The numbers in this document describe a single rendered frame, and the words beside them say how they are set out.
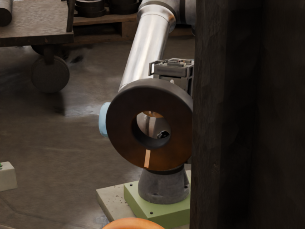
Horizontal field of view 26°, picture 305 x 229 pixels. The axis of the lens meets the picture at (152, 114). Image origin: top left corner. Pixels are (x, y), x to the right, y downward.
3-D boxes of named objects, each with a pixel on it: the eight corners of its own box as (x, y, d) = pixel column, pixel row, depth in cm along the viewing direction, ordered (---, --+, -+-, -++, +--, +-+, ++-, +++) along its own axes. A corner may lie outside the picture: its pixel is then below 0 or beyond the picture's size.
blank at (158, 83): (205, 97, 100) (209, 88, 103) (108, 76, 103) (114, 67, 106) (191, 181, 108) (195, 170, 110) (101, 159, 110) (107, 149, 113)
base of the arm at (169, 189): (130, 183, 196) (129, 154, 192) (176, 173, 201) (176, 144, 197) (150, 209, 183) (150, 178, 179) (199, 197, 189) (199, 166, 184)
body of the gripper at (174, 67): (146, 62, 113) (162, 57, 124) (142, 112, 114) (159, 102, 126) (189, 67, 111) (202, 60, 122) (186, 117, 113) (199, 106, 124)
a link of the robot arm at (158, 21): (142, -37, 162) (92, 116, 132) (186, -35, 160) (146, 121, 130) (146, 0, 171) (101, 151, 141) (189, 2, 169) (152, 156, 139)
